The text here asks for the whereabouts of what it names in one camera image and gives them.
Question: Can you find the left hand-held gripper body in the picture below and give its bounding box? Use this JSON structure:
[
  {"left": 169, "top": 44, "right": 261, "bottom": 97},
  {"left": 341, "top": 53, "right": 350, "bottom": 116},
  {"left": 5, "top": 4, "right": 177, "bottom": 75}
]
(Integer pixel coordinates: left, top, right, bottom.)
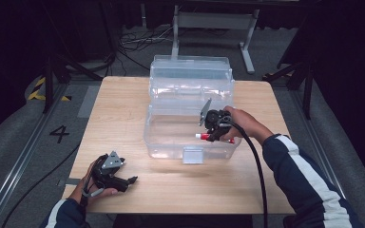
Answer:
[{"left": 91, "top": 150, "right": 125, "bottom": 188}]

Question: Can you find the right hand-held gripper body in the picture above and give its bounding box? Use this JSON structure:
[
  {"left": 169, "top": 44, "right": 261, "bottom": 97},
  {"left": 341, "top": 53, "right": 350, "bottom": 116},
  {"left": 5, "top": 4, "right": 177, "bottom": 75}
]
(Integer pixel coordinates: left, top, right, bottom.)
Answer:
[{"left": 199, "top": 98, "right": 234, "bottom": 133}]

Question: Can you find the red and white tube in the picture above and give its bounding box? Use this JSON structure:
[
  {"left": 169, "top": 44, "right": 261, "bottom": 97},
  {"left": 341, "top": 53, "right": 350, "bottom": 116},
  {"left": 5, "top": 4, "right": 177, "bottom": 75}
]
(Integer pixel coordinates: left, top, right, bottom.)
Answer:
[{"left": 195, "top": 132, "right": 236, "bottom": 144}]

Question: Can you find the clear plastic storage box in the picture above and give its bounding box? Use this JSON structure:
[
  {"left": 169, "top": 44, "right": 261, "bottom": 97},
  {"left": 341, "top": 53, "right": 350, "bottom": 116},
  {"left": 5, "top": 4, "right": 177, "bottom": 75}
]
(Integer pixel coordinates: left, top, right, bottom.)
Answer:
[{"left": 143, "top": 54, "right": 242, "bottom": 165}]

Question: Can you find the person's right hand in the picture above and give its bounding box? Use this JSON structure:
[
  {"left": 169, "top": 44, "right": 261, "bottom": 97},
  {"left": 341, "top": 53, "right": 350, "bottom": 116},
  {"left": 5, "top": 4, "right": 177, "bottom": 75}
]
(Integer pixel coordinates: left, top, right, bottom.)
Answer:
[{"left": 221, "top": 105, "right": 274, "bottom": 145}]

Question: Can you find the person's left hand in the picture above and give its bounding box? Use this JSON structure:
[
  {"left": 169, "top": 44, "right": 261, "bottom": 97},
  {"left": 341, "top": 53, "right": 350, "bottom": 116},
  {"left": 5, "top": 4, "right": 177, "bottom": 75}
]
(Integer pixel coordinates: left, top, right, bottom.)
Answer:
[{"left": 68, "top": 161, "right": 120, "bottom": 205}]

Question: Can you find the black metal stand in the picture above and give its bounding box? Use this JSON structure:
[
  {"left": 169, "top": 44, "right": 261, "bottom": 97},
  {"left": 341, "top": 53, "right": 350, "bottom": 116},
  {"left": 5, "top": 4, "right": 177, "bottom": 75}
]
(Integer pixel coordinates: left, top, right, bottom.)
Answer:
[
  {"left": 42, "top": 0, "right": 122, "bottom": 114},
  {"left": 260, "top": 53, "right": 316, "bottom": 121}
]

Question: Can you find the yellow black hazard tape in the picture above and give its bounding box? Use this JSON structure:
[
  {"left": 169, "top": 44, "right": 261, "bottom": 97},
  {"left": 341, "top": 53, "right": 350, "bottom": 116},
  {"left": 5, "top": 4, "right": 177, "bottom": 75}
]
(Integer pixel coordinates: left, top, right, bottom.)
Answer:
[{"left": 27, "top": 76, "right": 73, "bottom": 103}]

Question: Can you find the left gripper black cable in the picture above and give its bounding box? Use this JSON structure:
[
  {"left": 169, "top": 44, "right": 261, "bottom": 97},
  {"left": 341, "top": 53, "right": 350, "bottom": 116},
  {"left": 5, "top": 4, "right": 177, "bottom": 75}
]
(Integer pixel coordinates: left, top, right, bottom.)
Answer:
[{"left": 78, "top": 164, "right": 106, "bottom": 211}]

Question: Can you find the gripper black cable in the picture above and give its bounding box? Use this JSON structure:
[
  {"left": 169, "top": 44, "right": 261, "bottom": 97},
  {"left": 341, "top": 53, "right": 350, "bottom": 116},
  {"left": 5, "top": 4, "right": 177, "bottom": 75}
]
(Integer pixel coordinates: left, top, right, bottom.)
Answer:
[
  {"left": 78, "top": 164, "right": 106, "bottom": 211},
  {"left": 223, "top": 116, "right": 269, "bottom": 228}
]

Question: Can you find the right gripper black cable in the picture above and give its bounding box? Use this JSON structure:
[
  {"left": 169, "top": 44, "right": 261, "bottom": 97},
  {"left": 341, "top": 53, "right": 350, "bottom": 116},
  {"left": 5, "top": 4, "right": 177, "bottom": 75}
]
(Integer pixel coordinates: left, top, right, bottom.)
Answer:
[{"left": 223, "top": 116, "right": 269, "bottom": 228}]

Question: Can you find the black floor cable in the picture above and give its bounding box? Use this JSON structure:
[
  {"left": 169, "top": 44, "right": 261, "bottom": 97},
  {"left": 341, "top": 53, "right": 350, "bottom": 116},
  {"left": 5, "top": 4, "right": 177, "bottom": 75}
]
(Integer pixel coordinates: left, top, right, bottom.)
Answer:
[{"left": 1, "top": 142, "right": 82, "bottom": 228}]

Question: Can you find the grey metal table frame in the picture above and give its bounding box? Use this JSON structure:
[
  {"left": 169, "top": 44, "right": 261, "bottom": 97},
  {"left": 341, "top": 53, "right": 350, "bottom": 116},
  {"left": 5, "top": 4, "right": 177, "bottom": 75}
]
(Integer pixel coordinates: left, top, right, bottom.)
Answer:
[{"left": 169, "top": 4, "right": 261, "bottom": 75}]

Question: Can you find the metal floor rail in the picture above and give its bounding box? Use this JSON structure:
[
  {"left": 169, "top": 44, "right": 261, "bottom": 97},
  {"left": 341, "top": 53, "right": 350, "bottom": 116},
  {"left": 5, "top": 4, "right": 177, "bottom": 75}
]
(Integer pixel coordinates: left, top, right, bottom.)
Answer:
[
  {"left": 0, "top": 83, "right": 68, "bottom": 228},
  {"left": 288, "top": 89, "right": 359, "bottom": 228}
]

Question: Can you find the bundle of floor cables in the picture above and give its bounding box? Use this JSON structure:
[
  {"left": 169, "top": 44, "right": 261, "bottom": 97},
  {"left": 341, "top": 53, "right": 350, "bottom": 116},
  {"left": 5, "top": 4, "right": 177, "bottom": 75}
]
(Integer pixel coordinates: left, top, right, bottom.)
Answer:
[{"left": 117, "top": 25, "right": 176, "bottom": 79}]

